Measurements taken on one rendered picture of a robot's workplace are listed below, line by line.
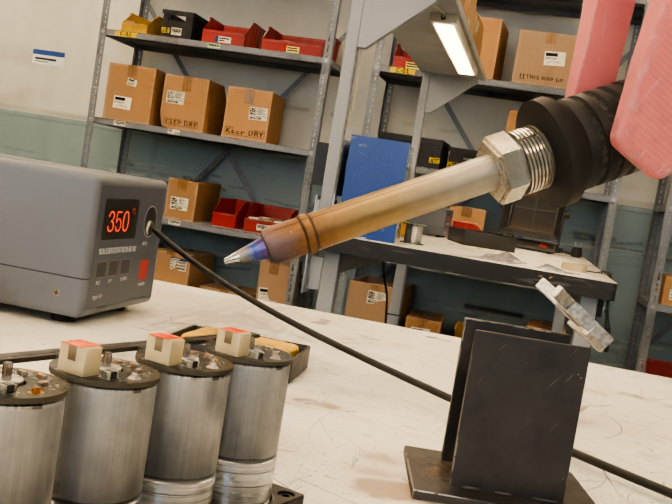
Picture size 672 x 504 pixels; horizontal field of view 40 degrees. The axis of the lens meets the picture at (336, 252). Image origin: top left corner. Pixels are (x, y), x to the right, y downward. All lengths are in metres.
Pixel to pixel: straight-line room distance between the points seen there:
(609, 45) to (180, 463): 0.14
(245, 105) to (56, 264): 4.00
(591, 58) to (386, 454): 0.23
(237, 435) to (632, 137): 0.13
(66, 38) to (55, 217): 4.90
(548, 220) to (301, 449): 2.89
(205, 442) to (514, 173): 0.10
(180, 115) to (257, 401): 4.42
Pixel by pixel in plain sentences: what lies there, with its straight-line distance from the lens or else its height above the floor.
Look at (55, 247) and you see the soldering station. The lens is 0.59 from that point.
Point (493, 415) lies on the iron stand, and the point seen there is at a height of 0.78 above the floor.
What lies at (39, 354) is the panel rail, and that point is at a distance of 0.23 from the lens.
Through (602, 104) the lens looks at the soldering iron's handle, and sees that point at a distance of 0.21.
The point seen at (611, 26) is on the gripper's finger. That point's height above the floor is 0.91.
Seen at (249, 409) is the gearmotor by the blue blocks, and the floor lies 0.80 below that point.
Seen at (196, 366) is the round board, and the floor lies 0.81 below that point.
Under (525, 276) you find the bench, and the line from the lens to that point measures 2.08.
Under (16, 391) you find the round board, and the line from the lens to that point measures 0.19.
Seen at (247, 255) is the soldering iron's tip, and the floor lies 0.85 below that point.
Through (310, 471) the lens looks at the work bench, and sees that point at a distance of 0.37.
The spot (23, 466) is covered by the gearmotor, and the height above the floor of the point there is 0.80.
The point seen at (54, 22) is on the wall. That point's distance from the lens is 5.53.
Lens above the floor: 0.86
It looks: 4 degrees down
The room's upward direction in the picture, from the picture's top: 9 degrees clockwise
